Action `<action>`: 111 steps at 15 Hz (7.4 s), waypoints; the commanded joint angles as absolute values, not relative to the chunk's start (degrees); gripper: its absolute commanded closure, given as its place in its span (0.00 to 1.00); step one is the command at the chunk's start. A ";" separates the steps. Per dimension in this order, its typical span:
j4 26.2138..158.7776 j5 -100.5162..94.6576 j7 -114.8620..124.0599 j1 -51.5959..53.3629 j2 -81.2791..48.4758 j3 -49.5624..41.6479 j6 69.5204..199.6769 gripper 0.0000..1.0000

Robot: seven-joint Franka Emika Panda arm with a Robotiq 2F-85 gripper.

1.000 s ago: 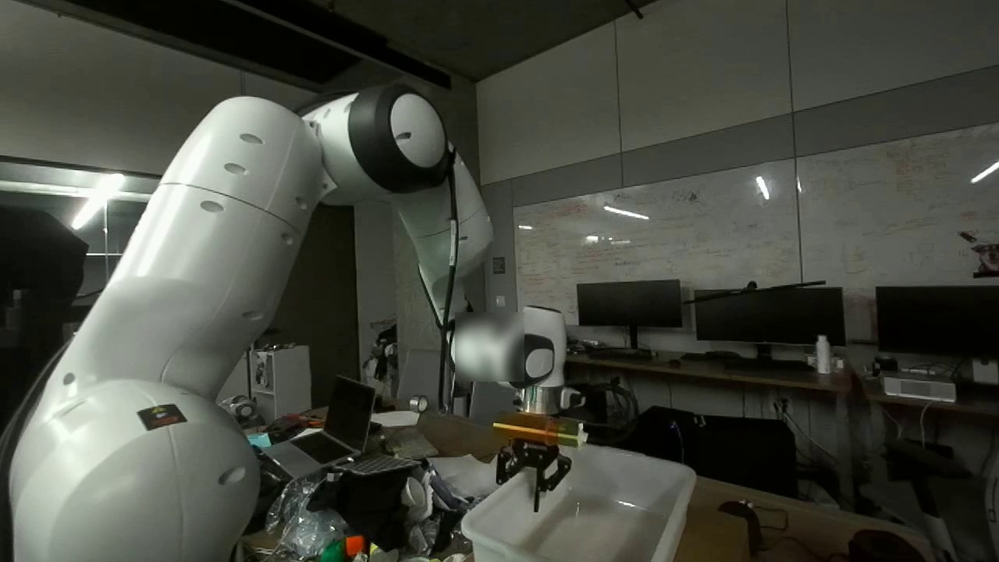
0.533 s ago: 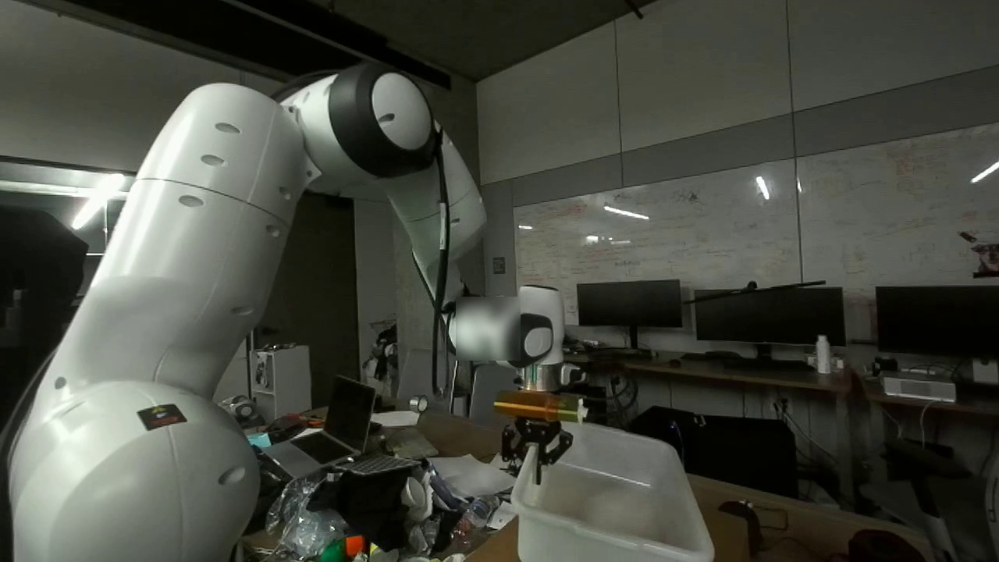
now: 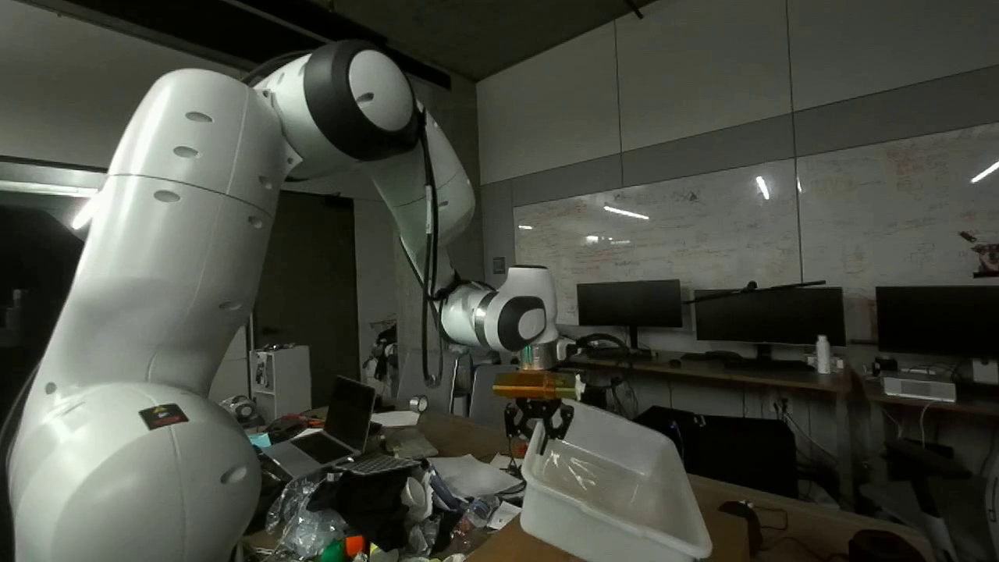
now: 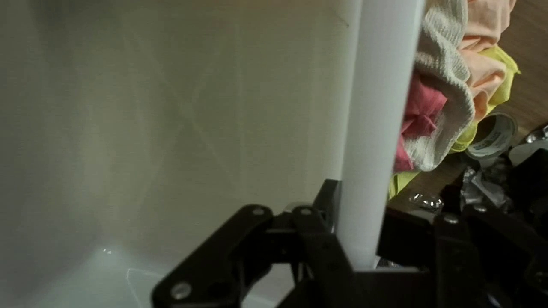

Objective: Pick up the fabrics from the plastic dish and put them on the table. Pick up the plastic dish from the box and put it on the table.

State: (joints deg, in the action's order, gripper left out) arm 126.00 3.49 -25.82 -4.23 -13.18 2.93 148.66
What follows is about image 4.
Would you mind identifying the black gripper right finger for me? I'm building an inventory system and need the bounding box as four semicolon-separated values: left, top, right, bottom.
375;204;548;308

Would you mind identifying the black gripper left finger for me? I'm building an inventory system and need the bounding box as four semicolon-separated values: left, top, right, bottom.
149;178;359;308

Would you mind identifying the white plastic bin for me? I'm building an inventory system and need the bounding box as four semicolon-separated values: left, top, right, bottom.
0;0;428;308

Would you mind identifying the pink fabric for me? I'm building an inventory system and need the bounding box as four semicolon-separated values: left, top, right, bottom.
392;72;450;175

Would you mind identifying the peach fabric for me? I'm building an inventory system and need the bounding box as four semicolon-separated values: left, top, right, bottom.
455;0;518;124

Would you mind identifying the yellow-green terry cloth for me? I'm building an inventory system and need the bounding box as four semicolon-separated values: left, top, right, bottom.
385;43;522;201

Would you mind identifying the white knit towel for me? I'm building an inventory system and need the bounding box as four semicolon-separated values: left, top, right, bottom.
405;0;476;175

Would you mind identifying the grey tape roll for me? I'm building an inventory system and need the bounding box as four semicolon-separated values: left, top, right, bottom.
464;110;518;163

